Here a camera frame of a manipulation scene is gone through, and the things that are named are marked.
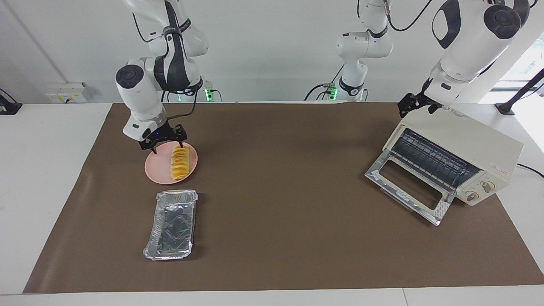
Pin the brown table mat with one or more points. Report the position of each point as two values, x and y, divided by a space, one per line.
276 212

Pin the sliced yellow bread loaf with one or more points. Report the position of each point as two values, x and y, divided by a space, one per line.
179 163

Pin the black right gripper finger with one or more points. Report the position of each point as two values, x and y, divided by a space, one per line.
183 141
154 149

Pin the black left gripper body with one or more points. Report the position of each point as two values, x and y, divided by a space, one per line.
414 101

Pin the pink round plate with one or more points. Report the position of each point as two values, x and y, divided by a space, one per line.
159 168

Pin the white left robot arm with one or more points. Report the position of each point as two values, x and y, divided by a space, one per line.
467 46

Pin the glass oven door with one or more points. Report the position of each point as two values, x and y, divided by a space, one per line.
442 208

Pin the black table clamp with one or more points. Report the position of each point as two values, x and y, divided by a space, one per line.
8 107

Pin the black camera stand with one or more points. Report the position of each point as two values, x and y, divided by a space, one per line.
508 107

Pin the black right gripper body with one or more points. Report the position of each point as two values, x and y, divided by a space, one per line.
163 134

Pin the cream toaster oven body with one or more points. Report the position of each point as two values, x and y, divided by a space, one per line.
467 136

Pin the white wall socket box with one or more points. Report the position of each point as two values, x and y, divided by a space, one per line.
63 93

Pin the aluminium foil tray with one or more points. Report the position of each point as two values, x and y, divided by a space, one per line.
172 225

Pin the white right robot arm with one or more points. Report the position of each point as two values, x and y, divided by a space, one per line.
136 97

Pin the beige oven knob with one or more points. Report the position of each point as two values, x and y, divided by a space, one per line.
487 186
471 196

